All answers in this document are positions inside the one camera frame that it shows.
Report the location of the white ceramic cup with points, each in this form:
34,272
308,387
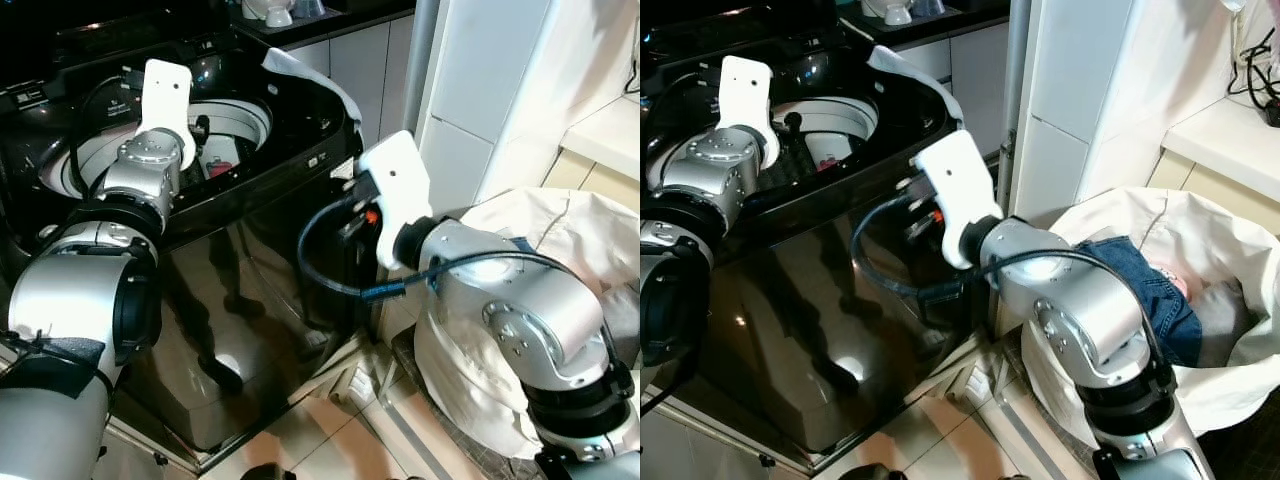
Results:
278,14
898,13

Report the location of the pink garment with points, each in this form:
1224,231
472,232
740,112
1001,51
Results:
1181,286

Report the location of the grey vertical pipe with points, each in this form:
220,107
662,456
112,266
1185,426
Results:
1016,60
420,60

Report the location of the red garment in drum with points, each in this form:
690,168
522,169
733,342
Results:
219,166
827,160

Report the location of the white kitchen cabinet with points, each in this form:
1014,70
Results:
360,65
975,75

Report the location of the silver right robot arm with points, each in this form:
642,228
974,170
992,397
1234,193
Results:
530,320
1085,325

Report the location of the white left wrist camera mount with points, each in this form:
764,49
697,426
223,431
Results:
165,95
745,95

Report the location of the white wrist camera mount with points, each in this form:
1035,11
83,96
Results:
960,190
165,95
745,95
400,185

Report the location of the grey garment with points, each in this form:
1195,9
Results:
1222,325

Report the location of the beige side counter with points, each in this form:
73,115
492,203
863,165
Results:
1225,145
605,135

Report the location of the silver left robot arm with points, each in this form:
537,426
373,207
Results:
60,290
700,180

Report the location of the white tall cabinet column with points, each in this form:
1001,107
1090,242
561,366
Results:
1100,90
500,80

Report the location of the silver washer drum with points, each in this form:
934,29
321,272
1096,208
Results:
842,122
243,125

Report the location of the clear glass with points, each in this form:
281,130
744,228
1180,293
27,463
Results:
310,8
928,7

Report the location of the blue denim jeans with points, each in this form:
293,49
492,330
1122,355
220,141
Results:
521,243
1150,290

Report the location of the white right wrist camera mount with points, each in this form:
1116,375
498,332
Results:
960,190
400,185

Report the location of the black top-load washing machine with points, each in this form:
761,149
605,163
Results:
250,260
800,300

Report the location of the white cloth laundry bag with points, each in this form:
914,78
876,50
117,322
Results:
570,230
1150,215

